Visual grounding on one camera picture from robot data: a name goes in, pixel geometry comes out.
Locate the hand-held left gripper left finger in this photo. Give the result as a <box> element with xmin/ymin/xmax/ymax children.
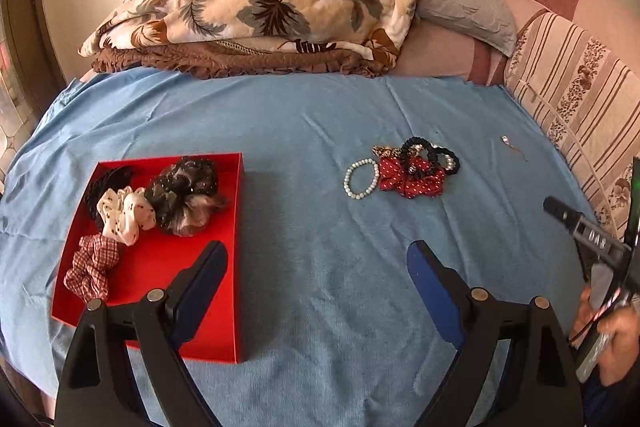
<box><xmin>54</xmin><ymin>241</ymin><xmax>230</xmax><ymax>427</ymax></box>

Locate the leopard print hair tie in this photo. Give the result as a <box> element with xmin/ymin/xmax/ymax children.
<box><xmin>372</xmin><ymin>145</ymin><xmax>408</xmax><ymax>162</ymax></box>

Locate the thick black hair tie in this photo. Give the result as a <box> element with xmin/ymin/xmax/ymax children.
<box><xmin>402</xmin><ymin>135</ymin><xmax>443</xmax><ymax>158</ymax></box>

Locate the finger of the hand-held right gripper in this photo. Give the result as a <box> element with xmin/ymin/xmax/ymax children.
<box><xmin>543</xmin><ymin>196</ymin><xmax>629</xmax><ymax>266</ymax></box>

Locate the blue bed sheet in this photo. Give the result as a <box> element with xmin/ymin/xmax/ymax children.
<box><xmin>0</xmin><ymin>69</ymin><xmax>626</xmax><ymax>427</ymax></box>

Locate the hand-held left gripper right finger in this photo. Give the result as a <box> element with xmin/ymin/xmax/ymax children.
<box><xmin>406</xmin><ymin>240</ymin><xmax>585</xmax><ymax>427</ymax></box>

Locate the brown ruffled blanket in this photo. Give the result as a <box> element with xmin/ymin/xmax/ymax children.
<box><xmin>90</xmin><ymin>38</ymin><xmax>401</xmax><ymax>80</ymax></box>

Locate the black mesh brown scrunchie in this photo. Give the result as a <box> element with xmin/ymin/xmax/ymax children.
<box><xmin>145</xmin><ymin>155</ymin><xmax>231</xmax><ymax>238</ymax></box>

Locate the person's right hand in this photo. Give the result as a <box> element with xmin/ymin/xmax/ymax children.
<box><xmin>572</xmin><ymin>289</ymin><xmax>640</xmax><ymax>388</ymax></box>

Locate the white printed scrunchie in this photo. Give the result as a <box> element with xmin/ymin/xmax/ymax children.
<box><xmin>96</xmin><ymin>187</ymin><xmax>157</xmax><ymax>248</ymax></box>

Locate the black beaded hair tie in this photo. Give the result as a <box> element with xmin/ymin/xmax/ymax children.
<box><xmin>404</xmin><ymin>157</ymin><xmax>431</xmax><ymax>180</ymax></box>

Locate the stained glass window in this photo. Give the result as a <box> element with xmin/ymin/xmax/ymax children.
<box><xmin>0</xmin><ymin>32</ymin><xmax>46</xmax><ymax>188</ymax></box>

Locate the red polka dot scrunchie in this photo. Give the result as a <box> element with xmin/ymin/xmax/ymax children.
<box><xmin>377</xmin><ymin>155</ymin><xmax>447</xmax><ymax>199</ymax></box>

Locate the white bead bracelet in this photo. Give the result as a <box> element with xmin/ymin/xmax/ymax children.
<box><xmin>343</xmin><ymin>159</ymin><xmax>380</xmax><ymax>200</ymax></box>

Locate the red box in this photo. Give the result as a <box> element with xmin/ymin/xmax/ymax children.
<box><xmin>51</xmin><ymin>152</ymin><xmax>246</xmax><ymax>365</ymax></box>

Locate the black and pearl hair tie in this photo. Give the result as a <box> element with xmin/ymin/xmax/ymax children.
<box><xmin>425</xmin><ymin>143</ymin><xmax>461</xmax><ymax>172</ymax></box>

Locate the striped floral cushion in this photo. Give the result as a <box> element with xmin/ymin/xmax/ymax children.
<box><xmin>502</xmin><ymin>9</ymin><xmax>640</xmax><ymax>258</ymax></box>

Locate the red plaid scrunchie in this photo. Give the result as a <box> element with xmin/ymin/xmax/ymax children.
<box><xmin>64</xmin><ymin>234</ymin><xmax>121</xmax><ymax>303</ymax></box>

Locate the person's dark clothing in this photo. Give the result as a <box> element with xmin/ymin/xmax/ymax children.
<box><xmin>582</xmin><ymin>382</ymin><xmax>640</xmax><ymax>427</ymax></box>

